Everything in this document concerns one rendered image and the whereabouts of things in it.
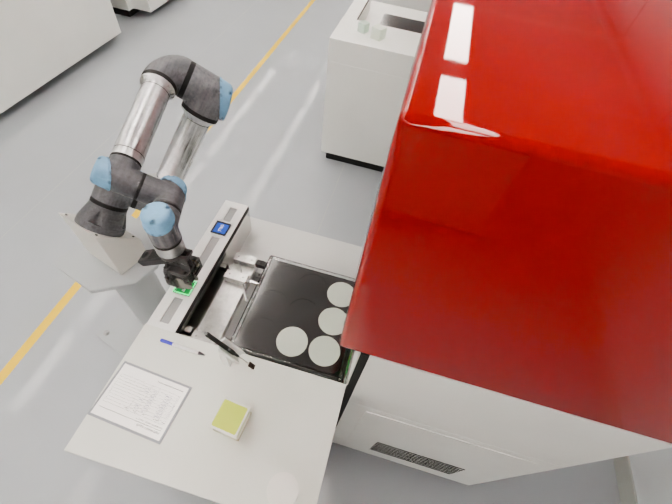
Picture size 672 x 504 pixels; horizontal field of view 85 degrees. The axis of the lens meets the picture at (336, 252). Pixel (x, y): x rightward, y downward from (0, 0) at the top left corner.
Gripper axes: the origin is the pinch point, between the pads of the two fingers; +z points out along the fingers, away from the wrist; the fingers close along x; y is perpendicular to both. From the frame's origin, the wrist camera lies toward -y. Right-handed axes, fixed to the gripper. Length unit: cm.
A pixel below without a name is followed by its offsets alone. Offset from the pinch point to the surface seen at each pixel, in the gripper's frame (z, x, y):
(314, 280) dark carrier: 7.4, 19.3, 38.8
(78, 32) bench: 69, 245, -256
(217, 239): 1.7, 21.4, 1.5
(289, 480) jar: -9, -42, 51
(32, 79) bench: 81, 179, -256
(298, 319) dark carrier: 7.5, 3.1, 38.2
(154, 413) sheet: 0.5, -36.6, 12.1
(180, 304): 1.3, -6.0, 2.3
